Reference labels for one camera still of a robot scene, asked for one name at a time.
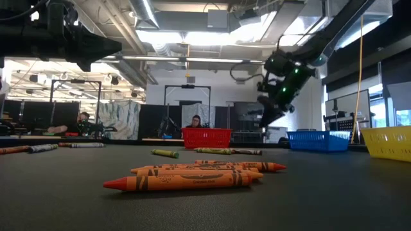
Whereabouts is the white crayon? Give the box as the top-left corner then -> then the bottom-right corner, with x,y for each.
69,142 -> 106,149

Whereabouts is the black table mat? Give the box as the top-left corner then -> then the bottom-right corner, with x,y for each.
0,142 -> 411,231

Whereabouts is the dark shelving cabinet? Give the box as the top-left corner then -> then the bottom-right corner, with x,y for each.
233,101 -> 269,144

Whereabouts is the blue white patterned curtain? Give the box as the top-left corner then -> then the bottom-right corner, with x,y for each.
181,103 -> 216,129
98,101 -> 141,141

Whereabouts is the yellow hanging cable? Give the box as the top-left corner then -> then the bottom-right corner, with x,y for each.
351,15 -> 365,144

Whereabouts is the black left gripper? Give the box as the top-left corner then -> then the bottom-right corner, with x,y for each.
46,0 -> 123,73

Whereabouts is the blue plastic basket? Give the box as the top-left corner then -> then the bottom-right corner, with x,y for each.
286,130 -> 351,153

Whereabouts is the grey crayon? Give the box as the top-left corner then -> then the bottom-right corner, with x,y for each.
28,143 -> 59,154

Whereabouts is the long ceiling light strip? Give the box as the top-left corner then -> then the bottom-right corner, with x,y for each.
102,55 -> 266,64

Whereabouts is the black equipment cart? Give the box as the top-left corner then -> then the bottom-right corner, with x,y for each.
323,110 -> 370,144

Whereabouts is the red plastic basket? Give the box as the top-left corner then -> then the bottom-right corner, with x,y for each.
181,128 -> 233,150

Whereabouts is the black camera rig frame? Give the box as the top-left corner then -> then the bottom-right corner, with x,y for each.
164,84 -> 212,129
49,79 -> 102,139

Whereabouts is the grey ceiling equipment box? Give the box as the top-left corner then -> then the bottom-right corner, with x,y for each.
207,8 -> 231,30

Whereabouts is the rectangular metal ceiling duct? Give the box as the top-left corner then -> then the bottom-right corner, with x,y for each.
229,0 -> 394,52

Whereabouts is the black partition panel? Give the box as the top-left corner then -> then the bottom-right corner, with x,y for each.
3,99 -> 80,132
137,104 -> 182,141

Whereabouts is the large spiral air duct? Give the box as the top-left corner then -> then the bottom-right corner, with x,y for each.
107,59 -> 152,89

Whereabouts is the grey display board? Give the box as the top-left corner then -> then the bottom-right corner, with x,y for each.
324,89 -> 372,129

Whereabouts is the yellow plastic basket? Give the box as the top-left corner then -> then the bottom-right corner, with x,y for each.
361,125 -> 411,163

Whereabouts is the white box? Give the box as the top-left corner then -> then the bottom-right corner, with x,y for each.
267,126 -> 289,144

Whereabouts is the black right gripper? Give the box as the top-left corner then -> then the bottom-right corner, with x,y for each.
256,49 -> 317,128

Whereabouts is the silver round air duct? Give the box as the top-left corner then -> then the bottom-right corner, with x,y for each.
129,0 -> 161,30

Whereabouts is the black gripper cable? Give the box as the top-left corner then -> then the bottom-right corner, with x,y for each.
229,62 -> 267,83

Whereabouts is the black table frame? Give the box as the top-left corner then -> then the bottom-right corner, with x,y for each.
0,136 -> 370,151

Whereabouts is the green crayon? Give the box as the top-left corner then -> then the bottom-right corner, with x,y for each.
150,149 -> 180,159
193,147 -> 232,156

